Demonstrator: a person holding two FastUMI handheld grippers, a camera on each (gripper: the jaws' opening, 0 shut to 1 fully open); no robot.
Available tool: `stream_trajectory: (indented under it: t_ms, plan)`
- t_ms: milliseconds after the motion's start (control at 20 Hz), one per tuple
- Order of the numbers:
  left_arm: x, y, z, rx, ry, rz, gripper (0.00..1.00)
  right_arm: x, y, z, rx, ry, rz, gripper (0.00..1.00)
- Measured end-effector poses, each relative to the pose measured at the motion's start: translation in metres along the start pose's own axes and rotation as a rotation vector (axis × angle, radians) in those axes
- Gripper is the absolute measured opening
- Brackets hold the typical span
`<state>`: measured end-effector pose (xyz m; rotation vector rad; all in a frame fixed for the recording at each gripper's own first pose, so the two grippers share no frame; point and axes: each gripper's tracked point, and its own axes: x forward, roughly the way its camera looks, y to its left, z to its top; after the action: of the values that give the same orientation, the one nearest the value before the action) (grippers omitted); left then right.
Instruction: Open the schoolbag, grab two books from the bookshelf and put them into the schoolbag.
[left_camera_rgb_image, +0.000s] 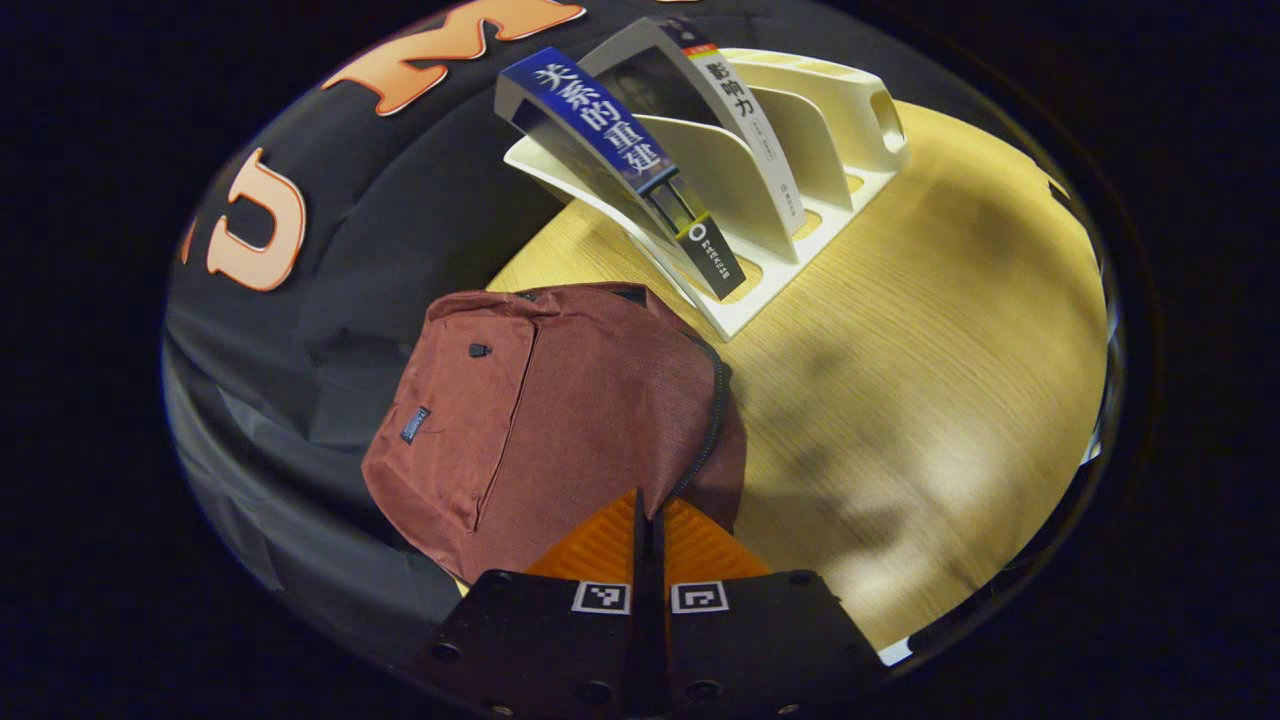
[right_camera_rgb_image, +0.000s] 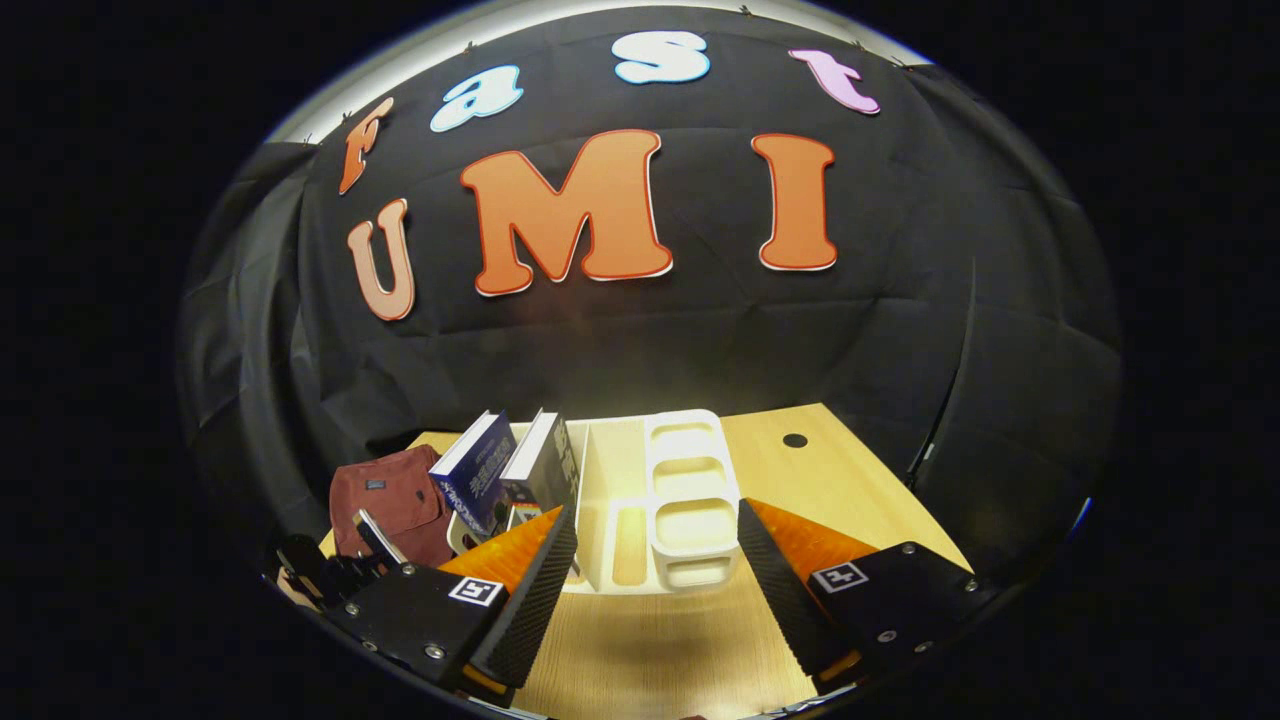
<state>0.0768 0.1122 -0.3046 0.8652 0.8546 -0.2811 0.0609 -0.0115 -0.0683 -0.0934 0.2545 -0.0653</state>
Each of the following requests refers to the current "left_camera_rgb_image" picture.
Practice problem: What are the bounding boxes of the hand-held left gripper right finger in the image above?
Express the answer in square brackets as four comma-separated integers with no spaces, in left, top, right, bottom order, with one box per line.
[650,495,886,716]

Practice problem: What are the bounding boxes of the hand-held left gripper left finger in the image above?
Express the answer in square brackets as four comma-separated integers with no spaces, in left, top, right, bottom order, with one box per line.
[415,488,651,716]

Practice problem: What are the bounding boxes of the dark red schoolbag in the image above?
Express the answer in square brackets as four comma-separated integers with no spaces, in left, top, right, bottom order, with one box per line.
[360,282,749,586]

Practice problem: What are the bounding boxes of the white plastic bookshelf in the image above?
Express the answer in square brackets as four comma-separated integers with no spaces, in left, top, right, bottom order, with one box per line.
[503,47,911,343]

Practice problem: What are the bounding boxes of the black backdrop cloth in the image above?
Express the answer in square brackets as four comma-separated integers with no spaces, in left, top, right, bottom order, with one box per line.
[163,0,961,666]

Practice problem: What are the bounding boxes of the grey white spine book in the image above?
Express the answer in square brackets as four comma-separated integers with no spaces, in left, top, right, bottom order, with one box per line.
[580,15,807,238]

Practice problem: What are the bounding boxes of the blue spine book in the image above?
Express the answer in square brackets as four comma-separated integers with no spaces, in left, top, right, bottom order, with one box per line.
[494,46,747,301]

